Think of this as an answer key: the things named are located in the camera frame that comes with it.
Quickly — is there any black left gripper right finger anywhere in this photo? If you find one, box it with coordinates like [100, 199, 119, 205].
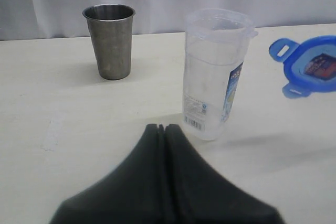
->
[164, 124, 284, 223]

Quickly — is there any blue container lid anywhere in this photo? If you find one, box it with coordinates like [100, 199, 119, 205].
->
[268, 35, 335, 99]

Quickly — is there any steel cup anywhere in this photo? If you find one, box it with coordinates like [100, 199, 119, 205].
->
[82, 4, 135, 80]

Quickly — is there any clear plastic tall container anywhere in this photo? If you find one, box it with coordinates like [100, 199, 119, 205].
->
[182, 8, 258, 141]

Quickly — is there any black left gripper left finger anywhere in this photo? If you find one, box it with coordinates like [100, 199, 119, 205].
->
[50, 124, 168, 223]

